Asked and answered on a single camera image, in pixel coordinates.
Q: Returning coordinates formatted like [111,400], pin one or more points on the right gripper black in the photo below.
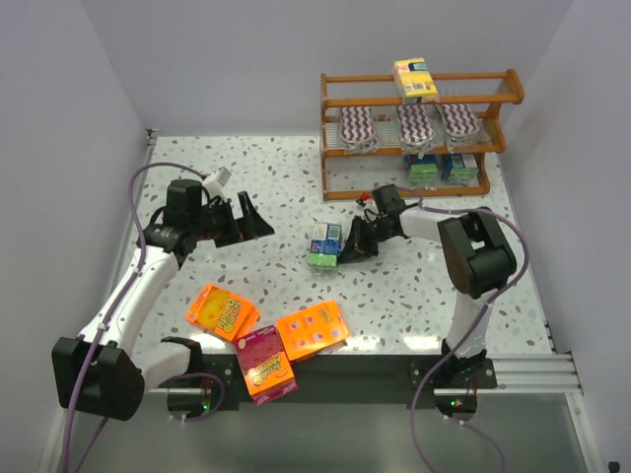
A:
[368,236]

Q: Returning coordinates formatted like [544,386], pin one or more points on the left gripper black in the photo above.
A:
[236,223]

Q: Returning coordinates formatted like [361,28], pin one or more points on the blue green sponge pack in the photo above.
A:
[459,169]
[422,170]
[325,246]

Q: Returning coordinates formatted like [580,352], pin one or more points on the orange Scrub Daddy box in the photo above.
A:
[223,313]

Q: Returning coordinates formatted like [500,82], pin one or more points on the orange Scrub Mommy box back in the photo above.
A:
[309,331]

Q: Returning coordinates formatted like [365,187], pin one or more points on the silver scourer pack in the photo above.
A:
[357,131]

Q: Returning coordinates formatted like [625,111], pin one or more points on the pink Scrub Mommy box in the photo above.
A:
[265,366]

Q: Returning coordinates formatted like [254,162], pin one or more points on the pink grey zigzag sponge pack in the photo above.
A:
[461,125]

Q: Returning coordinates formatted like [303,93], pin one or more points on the yellow sponge pack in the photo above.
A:
[413,81]

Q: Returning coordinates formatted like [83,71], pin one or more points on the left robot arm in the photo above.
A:
[95,371]

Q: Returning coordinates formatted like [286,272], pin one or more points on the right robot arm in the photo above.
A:
[478,257]

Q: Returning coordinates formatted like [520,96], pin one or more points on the orange wooden shelf rack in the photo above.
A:
[349,176]

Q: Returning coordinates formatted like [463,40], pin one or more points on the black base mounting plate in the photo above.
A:
[337,379]

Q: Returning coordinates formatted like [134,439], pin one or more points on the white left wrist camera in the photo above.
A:
[216,181]

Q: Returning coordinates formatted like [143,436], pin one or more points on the aluminium rail frame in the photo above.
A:
[537,374]

